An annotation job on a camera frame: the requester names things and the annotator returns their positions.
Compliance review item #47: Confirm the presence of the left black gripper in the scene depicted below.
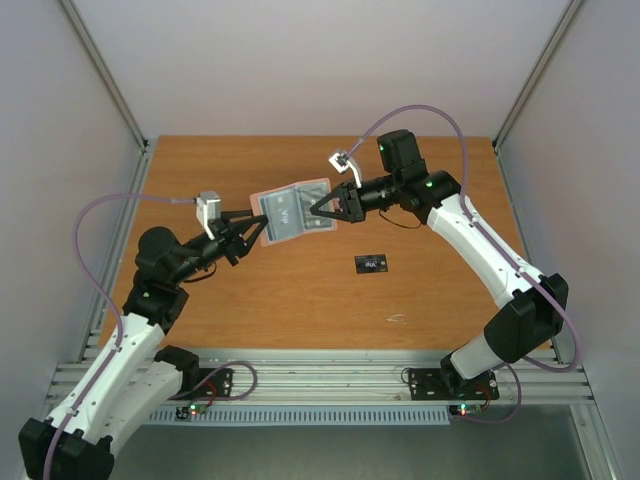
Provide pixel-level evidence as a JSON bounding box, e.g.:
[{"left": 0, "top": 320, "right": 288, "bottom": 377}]
[{"left": 171, "top": 208, "right": 268, "bottom": 285}]

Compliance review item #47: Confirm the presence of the pink leather card holder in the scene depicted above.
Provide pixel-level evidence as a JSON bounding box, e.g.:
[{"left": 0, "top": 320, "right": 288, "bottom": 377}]
[{"left": 249, "top": 178, "right": 337, "bottom": 247}]

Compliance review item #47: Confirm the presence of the black VIP credit card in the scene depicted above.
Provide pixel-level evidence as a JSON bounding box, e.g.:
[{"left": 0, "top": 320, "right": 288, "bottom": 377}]
[{"left": 354, "top": 254, "right": 388, "bottom": 274}]

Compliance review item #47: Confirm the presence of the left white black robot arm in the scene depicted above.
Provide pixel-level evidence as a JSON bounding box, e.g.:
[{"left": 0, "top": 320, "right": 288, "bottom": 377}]
[{"left": 18, "top": 210, "right": 268, "bottom": 479}]

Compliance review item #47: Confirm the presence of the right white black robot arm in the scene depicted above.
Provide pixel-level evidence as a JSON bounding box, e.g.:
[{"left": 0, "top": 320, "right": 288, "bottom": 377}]
[{"left": 310, "top": 130, "right": 568, "bottom": 397}]

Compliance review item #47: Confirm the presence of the left controller board with LEDs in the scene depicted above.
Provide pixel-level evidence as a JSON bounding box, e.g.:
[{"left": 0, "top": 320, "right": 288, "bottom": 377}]
[{"left": 174, "top": 403, "right": 208, "bottom": 421}]

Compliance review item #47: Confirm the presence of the controller board with leds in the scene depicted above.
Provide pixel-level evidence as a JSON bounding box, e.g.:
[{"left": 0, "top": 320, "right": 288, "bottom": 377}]
[
  {"left": 449, "top": 403, "right": 488, "bottom": 417},
  {"left": 174, "top": 403, "right": 208, "bottom": 421}
]

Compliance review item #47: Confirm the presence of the right controller board with LEDs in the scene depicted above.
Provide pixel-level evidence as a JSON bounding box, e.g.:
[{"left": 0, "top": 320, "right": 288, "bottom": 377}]
[{"left": 449, "top": 403, "right": 488, "bottom": 417}]

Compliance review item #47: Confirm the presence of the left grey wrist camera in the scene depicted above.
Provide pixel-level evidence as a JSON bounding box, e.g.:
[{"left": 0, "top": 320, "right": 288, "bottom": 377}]
[{"left": 195, "top": 191, "right": 221, "bottom": 240}]

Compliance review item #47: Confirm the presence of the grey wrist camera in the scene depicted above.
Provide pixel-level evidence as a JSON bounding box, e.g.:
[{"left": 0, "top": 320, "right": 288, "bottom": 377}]
[
  {"left": 328, "top": 150, "right": 362, "bottom": 188},
  {"left": 195, "top": 191, "right": 221, "bottom": 240}
]

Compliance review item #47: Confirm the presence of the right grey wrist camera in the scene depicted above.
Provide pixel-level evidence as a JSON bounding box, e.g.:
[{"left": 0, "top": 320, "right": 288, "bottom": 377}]
[{"left": 328, "top": 150, "right": 362, "bottom": 188}]

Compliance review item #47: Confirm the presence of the left aluminium corner post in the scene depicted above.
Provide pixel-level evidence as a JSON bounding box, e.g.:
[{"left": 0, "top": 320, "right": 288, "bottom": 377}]
[{"left": 56, "top": 0, "right": 149, "bottom": 151}]

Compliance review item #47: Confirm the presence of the aluminium corner post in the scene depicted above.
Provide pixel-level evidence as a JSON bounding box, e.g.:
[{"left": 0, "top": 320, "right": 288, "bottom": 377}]
[
  {"left": 56, "top": 0, "right": 149, "bottom": 151},
  {"left": 492, "top": 0, "right": 586, "bottom": 155}
]

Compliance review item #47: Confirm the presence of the aluminium rail base frame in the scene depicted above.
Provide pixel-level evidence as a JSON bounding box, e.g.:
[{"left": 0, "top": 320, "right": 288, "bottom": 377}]
[{"left": 54, "top": 349, "right": 596, "bottom": 407}]

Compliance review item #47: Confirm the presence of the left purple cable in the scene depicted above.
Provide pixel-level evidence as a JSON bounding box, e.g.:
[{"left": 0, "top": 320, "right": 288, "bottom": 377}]
[{"left": 42, "top": 193, "right": 201, "bottom": 480}]

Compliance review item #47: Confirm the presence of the purple cable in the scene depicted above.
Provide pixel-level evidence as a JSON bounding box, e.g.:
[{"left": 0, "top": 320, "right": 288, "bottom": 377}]
[
  {"left": 344, "top": 103, "right": 584, "bottom": 373},
  {"left": 42, "top": 193, "right": 201, "bottom": 480}
]

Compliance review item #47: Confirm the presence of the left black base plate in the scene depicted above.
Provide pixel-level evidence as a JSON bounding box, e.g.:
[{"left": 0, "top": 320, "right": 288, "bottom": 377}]
[{"left": 169, "top": 366, "right": 235, "bottom": 401}]

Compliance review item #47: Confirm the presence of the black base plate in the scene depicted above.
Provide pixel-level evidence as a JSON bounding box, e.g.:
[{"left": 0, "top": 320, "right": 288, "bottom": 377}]
[
  {"left": 401, "top": 367, "right": 500, "bottom": 402},
  {"left": 169, "top": 366, "right": 235, "bottom": 401}
]

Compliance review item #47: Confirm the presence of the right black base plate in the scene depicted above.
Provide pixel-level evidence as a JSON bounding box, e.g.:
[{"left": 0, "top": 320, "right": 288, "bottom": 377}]
[{"left": 401, "top": 367, "right": 500, "bottom": 402}]

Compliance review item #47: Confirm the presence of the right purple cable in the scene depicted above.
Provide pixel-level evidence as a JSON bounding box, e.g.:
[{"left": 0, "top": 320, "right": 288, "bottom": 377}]
[{"left": 344, "top": 103, "right": 584, "bottom": 373}]

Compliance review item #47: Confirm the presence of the grey slotted cable duct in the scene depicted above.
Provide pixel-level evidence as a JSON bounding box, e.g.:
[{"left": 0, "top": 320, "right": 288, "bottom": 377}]
[{"left": 143, "top": 405, "right": 450, "bottom": 428}]

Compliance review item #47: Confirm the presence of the right aluminium corner post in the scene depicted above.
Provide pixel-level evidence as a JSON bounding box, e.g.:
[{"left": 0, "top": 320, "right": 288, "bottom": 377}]
[{"left": 492, "top": 0, "right": 586, "bottom": 155}]

